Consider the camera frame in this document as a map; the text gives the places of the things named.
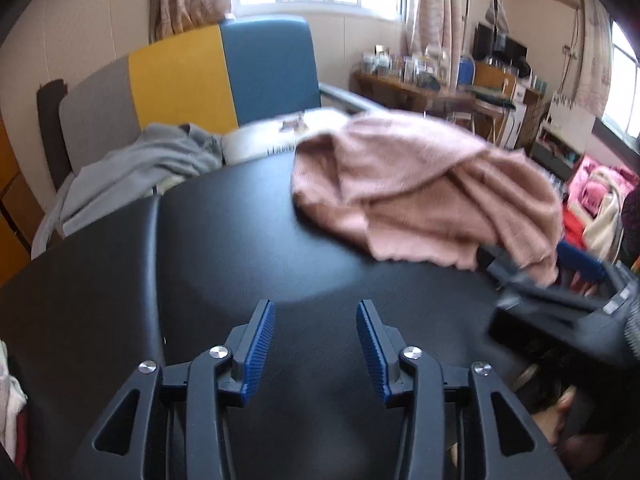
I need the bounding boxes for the pink knit sweater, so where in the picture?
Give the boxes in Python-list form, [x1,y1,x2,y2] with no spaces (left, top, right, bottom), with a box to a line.
[291,112,563,286]

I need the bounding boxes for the red and white clothes pile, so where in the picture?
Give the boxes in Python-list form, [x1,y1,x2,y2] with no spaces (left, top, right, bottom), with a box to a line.
[1,342,27,463]

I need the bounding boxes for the person's right hand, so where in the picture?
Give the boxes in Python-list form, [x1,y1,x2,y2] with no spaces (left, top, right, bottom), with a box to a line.
[532,387,576,446]

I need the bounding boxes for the pink bedding pile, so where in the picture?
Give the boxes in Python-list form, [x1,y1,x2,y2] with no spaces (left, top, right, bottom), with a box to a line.
[566,155,639,262]

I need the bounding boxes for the wooden cluttered desk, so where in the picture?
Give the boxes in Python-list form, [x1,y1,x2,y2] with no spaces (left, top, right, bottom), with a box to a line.
[352,63,544,150]

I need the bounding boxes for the grey sweatshirt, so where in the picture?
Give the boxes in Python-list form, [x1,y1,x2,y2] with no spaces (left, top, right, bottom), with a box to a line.
[32,124,224,258]

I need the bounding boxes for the white printed cushion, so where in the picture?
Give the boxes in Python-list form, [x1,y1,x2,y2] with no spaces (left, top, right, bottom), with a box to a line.
[221,107,350,166]

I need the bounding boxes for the wooden wardrobe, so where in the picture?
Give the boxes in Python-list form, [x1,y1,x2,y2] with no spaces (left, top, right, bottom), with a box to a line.
[0,124,43,285]

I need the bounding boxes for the black monitor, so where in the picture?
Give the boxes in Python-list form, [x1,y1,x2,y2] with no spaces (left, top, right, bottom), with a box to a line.
[472,23,530,70]

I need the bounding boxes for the grey yellow blue sofa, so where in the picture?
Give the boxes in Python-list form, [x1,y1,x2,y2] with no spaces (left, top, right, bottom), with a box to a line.
[46,15,377,186]

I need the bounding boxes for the pink patterned curtain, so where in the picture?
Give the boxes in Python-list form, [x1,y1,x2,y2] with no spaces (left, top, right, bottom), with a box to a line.
[405,0,470,88]

